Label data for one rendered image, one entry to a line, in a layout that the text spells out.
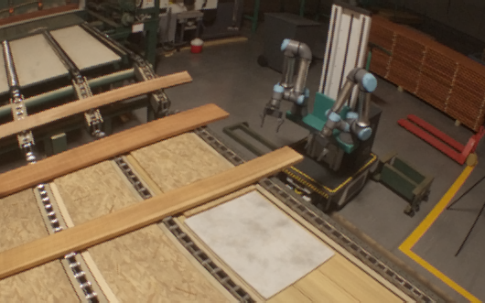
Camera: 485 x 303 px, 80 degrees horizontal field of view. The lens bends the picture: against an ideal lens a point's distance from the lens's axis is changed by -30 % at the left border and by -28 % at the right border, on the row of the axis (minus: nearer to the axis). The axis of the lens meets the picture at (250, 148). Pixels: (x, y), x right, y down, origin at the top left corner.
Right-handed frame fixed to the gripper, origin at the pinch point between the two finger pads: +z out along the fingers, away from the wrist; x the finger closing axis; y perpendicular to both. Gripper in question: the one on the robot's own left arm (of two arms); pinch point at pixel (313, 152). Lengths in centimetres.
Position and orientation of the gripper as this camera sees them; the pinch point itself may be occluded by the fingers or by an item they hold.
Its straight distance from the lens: 272.4
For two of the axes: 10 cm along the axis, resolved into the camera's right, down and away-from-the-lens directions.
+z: -4.9, 8.1, 3.2
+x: 6.0, 5.8, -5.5
